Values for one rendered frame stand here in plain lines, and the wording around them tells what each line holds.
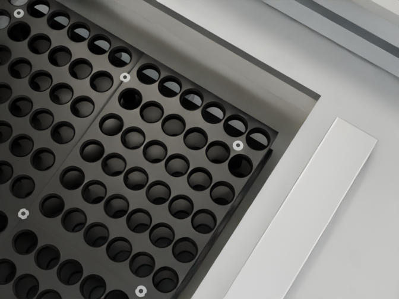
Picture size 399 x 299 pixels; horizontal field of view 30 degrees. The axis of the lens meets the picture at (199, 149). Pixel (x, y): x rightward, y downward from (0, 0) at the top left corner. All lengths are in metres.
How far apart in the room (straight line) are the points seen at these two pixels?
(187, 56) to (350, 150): 0.18
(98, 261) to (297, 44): 0.15
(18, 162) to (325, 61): 0.17
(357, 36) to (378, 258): 0.10
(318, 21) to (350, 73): 0.03
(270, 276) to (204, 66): 0.20
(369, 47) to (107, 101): 0.14
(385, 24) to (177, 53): 0.18
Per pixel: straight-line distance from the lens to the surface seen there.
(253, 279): 0.32
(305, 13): 0.37
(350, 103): 0.37
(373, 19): 0.35
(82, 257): 0.39
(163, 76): 0.41
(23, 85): 0.42
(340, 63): 0.38
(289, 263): 0.33
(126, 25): 0.50
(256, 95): 0.48
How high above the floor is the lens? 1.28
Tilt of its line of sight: 71 degrees down
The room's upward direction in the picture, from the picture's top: 2 degrees clockwise
